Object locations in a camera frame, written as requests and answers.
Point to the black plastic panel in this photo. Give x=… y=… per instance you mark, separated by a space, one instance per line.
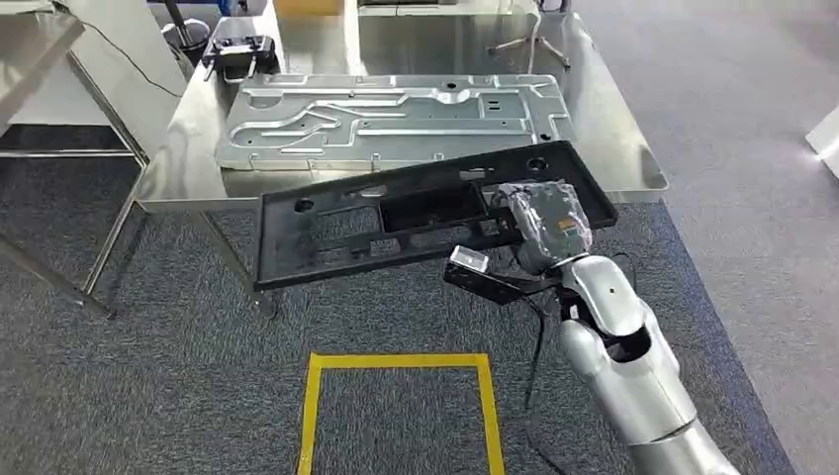
x=328 y=242

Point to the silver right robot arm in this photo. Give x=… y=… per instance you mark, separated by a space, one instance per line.
x=629 y=387

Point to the stamped metal plate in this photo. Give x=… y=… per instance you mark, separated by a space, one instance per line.
x=393 y=121

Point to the steel bench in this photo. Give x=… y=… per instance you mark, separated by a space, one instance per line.
x=609 y=144

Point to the yellow tape square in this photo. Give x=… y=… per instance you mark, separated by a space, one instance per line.
x=309 y=419

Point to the metal tripod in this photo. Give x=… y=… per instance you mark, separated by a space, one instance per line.
x=539 y=40

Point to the tan cardboard box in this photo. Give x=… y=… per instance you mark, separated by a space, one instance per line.
x=308 y=6

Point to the black clamp fixture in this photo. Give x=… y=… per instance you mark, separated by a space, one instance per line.
x=239 y=52

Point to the blue grey carpet mat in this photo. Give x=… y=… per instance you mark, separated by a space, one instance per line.
x=164 y=393

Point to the black round stand base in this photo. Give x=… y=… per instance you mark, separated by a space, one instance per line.
x=187 y=33

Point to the white object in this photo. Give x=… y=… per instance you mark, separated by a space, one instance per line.
x=827 y=141

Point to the steel side table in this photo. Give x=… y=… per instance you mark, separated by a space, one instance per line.
x=33 y=46

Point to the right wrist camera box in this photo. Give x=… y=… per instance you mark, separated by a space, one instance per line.
x=469 y=259

